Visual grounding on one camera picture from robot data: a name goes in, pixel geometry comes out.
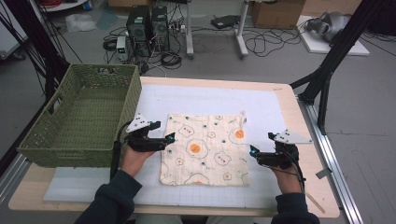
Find white grid mat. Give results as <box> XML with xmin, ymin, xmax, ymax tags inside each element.
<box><xmin>43</xmin><ymin>83</ymin><xmax>309</xmax><ymax>210</ymax></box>

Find grey headset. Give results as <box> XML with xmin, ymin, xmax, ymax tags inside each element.
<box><xmin>305</xmin><ymin>11</ymin><xmax>351</xmax><ymax>43</ymax></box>

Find black flat device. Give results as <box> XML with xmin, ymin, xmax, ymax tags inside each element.
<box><xmin>210</xmin><ymin>14</ymin><xmax>241</xmax><ymax>30</ymax></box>

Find black metal frame strut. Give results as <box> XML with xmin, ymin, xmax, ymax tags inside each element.
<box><xmin>290</xmin><ymin>0</ymin><xmax>387</xmax><ymax>135</ymax></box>

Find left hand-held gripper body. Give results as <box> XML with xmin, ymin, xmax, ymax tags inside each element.
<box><xmin>125</xmin><ymin>112</ymin><xmax>168</xmax><ymax>153</ymax></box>

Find thin wooden stick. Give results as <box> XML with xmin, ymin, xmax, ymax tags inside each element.
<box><xmin>306</xmin><ymin>192</ymin><xmax>326</xmax><ymax>215</ymax></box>

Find person's right hand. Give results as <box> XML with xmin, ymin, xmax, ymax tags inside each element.
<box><xmin>269</xmin><ymin>164</ymin><xmax>304</xmax><ymax>195</ymax></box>

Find brown cardboard box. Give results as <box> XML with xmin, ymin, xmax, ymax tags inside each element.
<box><xmin>250</xmin><ymin>0</ymin><xmax>306</xmax><ymax>30</ymax></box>

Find person's legs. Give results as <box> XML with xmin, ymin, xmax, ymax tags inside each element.
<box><xmin>134</xmin><ymin>214</ymin><xmax>255</xmax><ymax>224</ymax></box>

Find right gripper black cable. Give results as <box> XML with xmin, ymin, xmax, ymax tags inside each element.
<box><xmin>281</xmin><ymin>152</ymin><xmax>307</xmax><ymax>194</ymax></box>

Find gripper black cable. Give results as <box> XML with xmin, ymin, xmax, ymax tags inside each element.
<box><xmin>109</xmin><ymin>120</ymin><xmax>132</xmax><ymax>180</ymax></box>
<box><xmin>281</xmin><ymin>152</ymin><xmax>307</xmax><ymax>194</ymax></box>

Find cream printed cloth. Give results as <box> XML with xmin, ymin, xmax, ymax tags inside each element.
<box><xmin>159</xmin><ymin>110</ymin><xmax>251</xmax><ymax>188</ymax></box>

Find clear plastic bag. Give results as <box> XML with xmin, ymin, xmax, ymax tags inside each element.
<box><xmin>64</xmin><ymin>13</ymin><xmax>97</xmax><ymax>34</ymax></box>

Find slim black computer tower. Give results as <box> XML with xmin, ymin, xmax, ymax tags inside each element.
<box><xmin>151</xmin><ymin>6</ymin><xmax>171</xmax><ymax>52</ymax></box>

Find white table leg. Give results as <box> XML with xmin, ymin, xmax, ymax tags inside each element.
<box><xmin>235</xmin><ymin>0</ymin><xmax>250</xmax><ymax>60</ymax></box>
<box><xmin>185</xmin><ymin>0</ymin><xmax>194</xmax><ymax>60</ymax></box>

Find white floor board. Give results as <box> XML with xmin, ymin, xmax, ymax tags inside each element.
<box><xmin>297</xmin><ymin>15</ymin><xmax>371</xmax><ymax>57</ymax></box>

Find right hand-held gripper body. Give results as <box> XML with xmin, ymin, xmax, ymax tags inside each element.
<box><xmin>256</xmin><ymin>129</ymin><xmax>314</xmax><ymax>171</ymax></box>

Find aluminium rail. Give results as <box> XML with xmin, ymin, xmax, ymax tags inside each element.
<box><xmin>297</xmin><ymin>96</ymin><xmax>364</xmax><ymax>224</ymax></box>
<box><xmin>0</xmin><ymin>153</ymin><xmax>31</xmax><ymax>203</ymax></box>

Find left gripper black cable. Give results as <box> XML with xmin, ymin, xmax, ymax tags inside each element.
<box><xmin>109</xmin><ymin>120</ymin><xmax>132</xmax><ymax>180</ymax></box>

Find black metal frame with cables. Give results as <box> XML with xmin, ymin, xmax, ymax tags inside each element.
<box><xmin>0</xmin><ymin>0</ymin><xmax>71</xmax><ymax>102</ymax></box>

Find computer cable tangle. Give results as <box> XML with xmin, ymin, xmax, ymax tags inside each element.
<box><xmin>102</xmin><ymin>26</ymin><xmax>183</xmax><ymax>74</ymax></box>

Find person's left hand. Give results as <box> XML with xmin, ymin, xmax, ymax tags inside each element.
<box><xmin>120</xmin><ymin>144</ymin><xmax>155</xmax><ymax>178</ymax></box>

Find white power supply box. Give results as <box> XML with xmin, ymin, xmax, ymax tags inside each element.
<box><xmin>116</xmin><ymin>35</ymin><xmax>129</xmax><ymax>63</ymax></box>

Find black floor cable tangle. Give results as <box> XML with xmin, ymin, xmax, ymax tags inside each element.
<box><xmin>242</xmin><ymin>26</ymin><xmax>302</xmax><ymax>58</ymax></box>

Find large black computer tower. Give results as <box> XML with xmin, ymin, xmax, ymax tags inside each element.
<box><xmin>126</xmin><ymin>5</ymin><xmax>152</xmax><ymax>57</ymax></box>

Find grey tape piece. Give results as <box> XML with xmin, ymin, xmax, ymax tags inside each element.
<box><xmin>315</xmin><ymin>167</ymin><xmax>333</xmax><ymax>180</ymax></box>

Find green woven basket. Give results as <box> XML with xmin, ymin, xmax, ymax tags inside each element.
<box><xmin>17</xmin><ymin>63</ymin><xmax>143</xmax><ymax>169</ymax></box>

